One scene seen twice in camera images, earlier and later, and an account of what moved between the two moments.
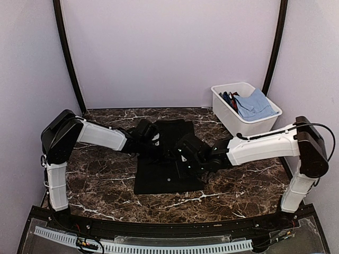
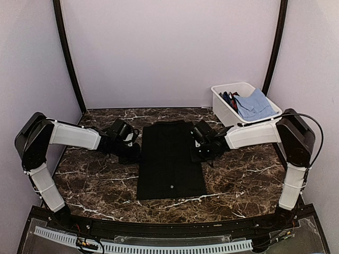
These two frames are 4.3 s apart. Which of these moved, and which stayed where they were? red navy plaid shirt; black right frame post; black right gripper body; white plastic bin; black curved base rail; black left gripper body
Moved: black right gripper body; black left gripper body
Stayed: black curved base rail; red navy plaid shirt; black right frame post; white plastic bin
